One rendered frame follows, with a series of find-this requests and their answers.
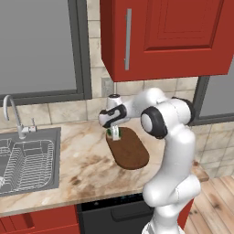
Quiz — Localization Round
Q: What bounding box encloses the red cupboard door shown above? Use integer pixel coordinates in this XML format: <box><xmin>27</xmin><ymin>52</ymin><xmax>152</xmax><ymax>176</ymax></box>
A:
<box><xmin>112</xmin><ymin>0</ymin><xmax>234</xmax><ymax>82</ymax></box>

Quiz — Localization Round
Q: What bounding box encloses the narrow grey framed window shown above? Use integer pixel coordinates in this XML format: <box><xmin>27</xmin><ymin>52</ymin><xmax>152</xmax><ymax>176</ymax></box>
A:
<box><xmin>191</xmin><ymin>64</ymin><xmax>234</xmax><ymax>127</ymax></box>

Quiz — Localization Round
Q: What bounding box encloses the grey steel sink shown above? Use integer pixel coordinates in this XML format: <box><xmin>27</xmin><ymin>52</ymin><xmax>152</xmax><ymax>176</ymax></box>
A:
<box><xmin>0</xmin><ymin>127</ymin><xmax>62</xmax><ymax>197</ymax></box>

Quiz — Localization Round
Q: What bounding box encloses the silver cupboard handle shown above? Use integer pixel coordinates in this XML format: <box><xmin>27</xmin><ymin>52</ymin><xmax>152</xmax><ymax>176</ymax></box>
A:
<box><xmin>123</xmin><ymin>8</ymin><xmax>133</xmax><ymax>71</ymax></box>

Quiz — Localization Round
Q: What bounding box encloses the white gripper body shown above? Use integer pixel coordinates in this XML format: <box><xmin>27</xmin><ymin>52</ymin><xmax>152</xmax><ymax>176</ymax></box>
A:
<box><xmin>111</xmin><ymin>124</ymin><xmax>122</xmax><ymax>142</ymax></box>

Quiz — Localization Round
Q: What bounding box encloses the grey wall socket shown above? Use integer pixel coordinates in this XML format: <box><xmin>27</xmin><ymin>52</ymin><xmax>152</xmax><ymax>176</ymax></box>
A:
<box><xmin>101</xmin><ymin>77</ymin><xmax>115</xmax><ymax>98</ymax></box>

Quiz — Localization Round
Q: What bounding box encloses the brown oval cutting board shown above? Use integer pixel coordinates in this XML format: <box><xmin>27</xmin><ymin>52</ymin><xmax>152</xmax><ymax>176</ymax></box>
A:
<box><xmin>105</xmin><ymin>126</ymin><xmax>151</xmax><ymax>171</ymax></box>

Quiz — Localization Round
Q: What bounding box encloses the wire dish rack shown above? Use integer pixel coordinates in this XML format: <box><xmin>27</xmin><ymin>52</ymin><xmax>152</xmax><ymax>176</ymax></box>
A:
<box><xmin>0</xmin><ymin>139</ymin><xmax>56</xmax><ymax>192</ymax></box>

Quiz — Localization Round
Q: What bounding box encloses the green sponge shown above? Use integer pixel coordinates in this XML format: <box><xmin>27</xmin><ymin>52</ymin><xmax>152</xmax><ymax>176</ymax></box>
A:
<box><xmin>106</xmin><ymin>127</ymin><xmax>122</xmax><ymax>137</ymax></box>

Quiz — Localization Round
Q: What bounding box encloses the black dishwasher handle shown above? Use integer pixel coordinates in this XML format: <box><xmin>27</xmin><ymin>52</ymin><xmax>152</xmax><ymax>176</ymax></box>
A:
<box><xmin>110</xmin><ymin>207</ymin><xmax>155</xmax><ymax>223</ymax></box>

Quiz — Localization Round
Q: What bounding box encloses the narrow red base panel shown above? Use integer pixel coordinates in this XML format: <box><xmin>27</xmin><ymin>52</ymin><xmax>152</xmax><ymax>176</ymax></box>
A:
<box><xmin>177</xmin><ymin>197</ymin><xmax>195</xmax><ymax>230</ymax></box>

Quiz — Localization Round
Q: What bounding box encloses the red wall cupboard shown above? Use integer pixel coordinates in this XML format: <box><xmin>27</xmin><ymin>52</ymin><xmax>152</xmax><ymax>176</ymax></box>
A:
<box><xmin>100</xmin><ymin>0</ymin><xmax>234</xmax><ymax>83</ymax></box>

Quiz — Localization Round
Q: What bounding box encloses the red base cupboard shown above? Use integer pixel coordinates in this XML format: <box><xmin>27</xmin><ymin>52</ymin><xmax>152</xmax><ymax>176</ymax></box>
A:
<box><xmin>0</xmin><ymin>204</ymin><xmax>81</xmax><ymax>234</ymax></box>

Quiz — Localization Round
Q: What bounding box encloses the black dishwasher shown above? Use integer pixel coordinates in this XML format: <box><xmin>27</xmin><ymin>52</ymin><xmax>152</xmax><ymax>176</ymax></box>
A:
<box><xmin>76</xmin><ymin>193</ymin><xmax>157</xmax><ymax>234</ymax></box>

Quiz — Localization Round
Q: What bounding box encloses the large grey framed window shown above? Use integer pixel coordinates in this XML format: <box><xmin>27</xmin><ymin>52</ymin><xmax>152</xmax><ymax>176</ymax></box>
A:
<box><xmin>0</xmin><ymin>0</ymin><xmax>93</xmax><ymax>107</ymax></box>

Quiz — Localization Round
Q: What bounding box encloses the silver curved tap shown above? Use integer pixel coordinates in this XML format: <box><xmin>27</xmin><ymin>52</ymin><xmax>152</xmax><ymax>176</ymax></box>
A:
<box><xmin>3</xmin><ymin>94</ymin><xmax>38</xmax><ymax>141</ymax></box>

